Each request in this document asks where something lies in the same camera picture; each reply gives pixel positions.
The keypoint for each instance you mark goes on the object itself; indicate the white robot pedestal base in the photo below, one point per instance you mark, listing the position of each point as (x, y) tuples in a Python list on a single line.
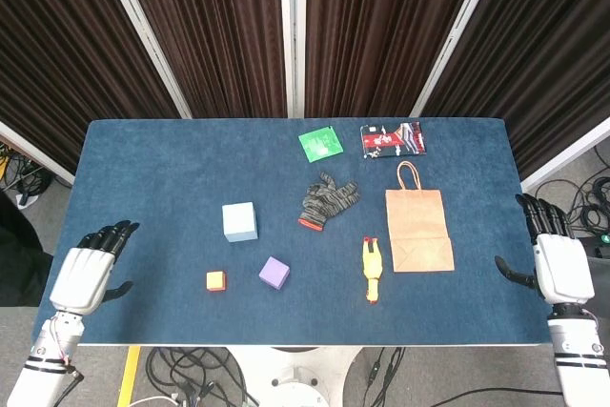
[(295, 378)]

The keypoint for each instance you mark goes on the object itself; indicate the grey striped knit glove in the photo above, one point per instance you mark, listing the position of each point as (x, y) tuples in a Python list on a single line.
[(324, 199)]

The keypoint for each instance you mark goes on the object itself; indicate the purple cube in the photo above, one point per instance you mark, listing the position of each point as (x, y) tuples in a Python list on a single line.
[(274, 273)]

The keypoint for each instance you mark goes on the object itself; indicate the brown paper bag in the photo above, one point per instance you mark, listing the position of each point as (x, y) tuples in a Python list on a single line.
[(418, 230)]

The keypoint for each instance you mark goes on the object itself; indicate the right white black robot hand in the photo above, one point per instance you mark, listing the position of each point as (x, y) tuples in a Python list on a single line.
[(562, 269)]

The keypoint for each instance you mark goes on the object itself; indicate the small orange cube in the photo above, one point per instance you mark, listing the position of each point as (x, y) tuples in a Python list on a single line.
[(216, 280)]

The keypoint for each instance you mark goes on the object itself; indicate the large light blue cube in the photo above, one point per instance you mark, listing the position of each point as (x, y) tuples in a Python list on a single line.
[(239, 221)]

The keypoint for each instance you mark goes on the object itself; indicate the brown curtain partition panel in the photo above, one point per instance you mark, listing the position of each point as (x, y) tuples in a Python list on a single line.
[(381, 30), (209, 30), (57, 45), (548, 54)]

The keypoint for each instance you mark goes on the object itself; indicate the green foil packet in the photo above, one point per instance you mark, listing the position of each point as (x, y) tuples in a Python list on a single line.
[(320, 143)]

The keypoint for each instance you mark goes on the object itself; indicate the blue felt table cover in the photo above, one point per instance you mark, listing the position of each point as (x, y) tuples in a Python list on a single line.
[(157, 168)]

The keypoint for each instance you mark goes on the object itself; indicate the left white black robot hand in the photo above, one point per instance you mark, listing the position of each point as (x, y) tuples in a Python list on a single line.
[(81, 278)]

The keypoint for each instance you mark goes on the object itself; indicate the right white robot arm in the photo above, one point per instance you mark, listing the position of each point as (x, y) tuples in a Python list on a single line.
[(579, 359)]

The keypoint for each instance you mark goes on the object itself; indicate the yellow floor tape strip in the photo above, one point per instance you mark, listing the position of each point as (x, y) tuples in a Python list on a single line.
[(128, 378)]

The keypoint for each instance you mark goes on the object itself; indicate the yellow rubber chicken toy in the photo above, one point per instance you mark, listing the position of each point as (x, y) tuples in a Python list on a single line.
[(372, 266)]

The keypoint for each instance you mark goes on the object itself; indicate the person leg black trousers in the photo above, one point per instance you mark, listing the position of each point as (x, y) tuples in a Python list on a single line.
[(19, 254)]

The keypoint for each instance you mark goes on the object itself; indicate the dark printed snack packet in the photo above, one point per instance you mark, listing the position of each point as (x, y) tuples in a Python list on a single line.
[(393, 140)]

